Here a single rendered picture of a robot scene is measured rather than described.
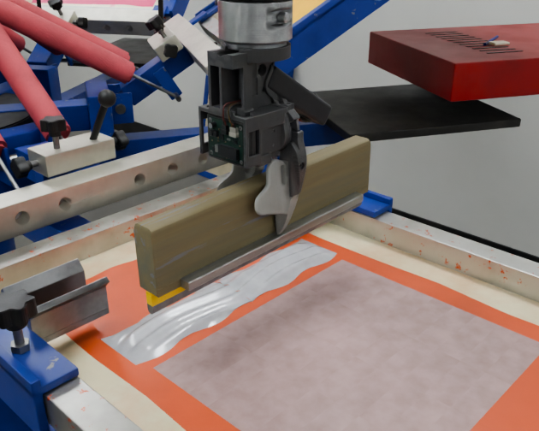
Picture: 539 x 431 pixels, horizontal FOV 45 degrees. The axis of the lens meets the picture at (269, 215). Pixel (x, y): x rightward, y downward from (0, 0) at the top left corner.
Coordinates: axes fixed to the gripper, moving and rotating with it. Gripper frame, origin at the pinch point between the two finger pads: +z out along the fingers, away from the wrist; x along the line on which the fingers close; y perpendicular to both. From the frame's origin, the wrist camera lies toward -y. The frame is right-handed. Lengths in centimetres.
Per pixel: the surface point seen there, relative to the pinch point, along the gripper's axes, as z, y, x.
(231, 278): 13.2, -2.3, -9.3
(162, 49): -5, -39, -69
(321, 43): -9, -51, -34
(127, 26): -4, -58, -110
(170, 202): 9.9, -8.4, -29.7
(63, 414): 10.4, 28.9, 1.1
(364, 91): 13, -101, -58
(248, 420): 13.6, 15.2, 11.6
